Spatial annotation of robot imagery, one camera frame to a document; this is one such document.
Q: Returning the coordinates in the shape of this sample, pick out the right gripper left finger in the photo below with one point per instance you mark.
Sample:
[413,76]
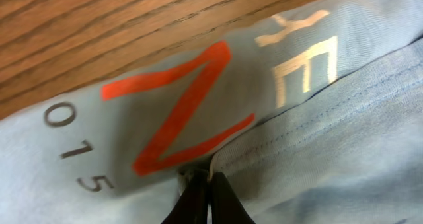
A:
[192,205]

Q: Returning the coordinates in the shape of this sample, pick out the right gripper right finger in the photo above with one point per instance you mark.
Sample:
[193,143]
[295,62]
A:
[225,205]

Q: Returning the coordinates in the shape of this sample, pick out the light blue t-shirt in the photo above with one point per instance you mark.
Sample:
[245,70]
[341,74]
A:
[314,115]

